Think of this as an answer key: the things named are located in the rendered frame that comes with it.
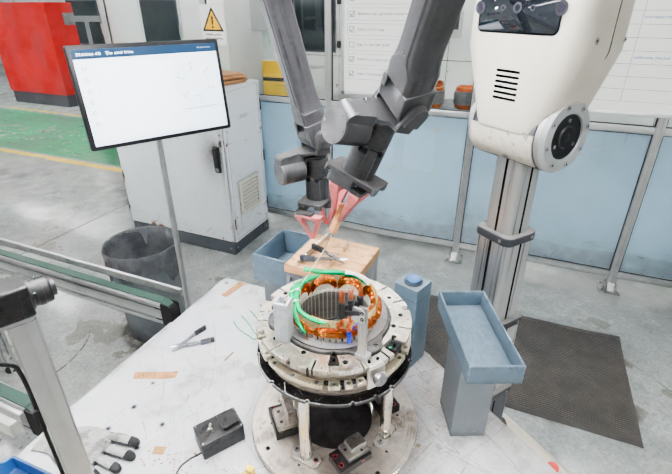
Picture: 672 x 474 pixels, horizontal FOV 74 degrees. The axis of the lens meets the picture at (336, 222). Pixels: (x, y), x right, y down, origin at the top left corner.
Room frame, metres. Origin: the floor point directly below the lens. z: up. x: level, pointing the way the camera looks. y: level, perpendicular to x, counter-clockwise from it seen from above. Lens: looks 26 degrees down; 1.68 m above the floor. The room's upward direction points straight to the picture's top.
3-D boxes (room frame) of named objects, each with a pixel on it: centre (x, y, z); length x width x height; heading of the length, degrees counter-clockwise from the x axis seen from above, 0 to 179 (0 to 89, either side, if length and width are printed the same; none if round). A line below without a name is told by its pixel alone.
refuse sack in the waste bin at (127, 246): (2.05, 1.03, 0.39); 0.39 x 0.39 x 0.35
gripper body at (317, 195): (1.01, 0.04, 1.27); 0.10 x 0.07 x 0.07; 156
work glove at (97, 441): (0.67, 0.56, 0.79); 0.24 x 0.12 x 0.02; 67
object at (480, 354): (0.75, -0.30, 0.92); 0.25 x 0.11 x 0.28; 1
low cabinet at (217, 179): (3.27, 1.10, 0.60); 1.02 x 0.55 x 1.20; 67
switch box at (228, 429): (0.70, 0.27, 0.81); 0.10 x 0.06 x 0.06; 124
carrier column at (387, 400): (0.69, -0.11, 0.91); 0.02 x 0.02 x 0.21
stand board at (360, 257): (1.04, 0.01, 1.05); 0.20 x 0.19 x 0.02; 65
